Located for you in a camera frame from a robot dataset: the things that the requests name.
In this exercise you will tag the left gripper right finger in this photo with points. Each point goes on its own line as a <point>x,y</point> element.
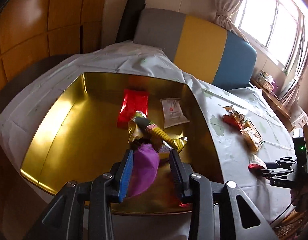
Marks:
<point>239,218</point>

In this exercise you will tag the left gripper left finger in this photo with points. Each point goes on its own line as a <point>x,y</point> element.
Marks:
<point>63,217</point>

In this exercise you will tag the red white small packet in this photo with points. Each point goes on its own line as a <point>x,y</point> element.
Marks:
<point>255,163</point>

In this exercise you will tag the brown pastry snack packet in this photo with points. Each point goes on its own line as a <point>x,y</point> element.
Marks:
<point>253,139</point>

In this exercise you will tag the orange oat snack packet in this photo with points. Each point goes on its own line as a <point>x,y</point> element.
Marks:
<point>238,116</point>

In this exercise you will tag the red snack packet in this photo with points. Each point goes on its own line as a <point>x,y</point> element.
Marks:
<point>230,120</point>

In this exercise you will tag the purple candy packet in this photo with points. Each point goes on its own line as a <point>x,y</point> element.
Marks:
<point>145,169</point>

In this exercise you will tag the white green-patterned tablecloth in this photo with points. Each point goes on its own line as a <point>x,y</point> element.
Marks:
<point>25,101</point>

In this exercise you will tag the wooden side table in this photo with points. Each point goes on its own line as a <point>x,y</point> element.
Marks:
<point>273,102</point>

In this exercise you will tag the red gold gift box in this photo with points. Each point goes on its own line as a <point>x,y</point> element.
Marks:
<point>79,140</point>

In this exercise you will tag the tissue box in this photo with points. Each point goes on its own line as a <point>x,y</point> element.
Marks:
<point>267,82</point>

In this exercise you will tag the gold yellow snack packet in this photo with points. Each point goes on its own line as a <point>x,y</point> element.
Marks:
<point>139,125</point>

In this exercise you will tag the white sachet packet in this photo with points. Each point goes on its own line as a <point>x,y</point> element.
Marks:
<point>173,114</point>

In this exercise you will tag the red flat packet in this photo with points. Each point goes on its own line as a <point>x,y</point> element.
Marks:
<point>133,101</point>

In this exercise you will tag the grey yellow blue chair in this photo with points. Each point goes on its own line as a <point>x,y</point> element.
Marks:
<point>198,47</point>

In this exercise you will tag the window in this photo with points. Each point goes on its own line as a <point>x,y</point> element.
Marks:
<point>278,28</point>

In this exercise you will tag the wooden wardrobe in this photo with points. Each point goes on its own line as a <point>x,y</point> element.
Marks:
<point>32,30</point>

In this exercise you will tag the black post behind chair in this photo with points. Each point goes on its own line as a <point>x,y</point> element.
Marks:
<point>129,20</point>

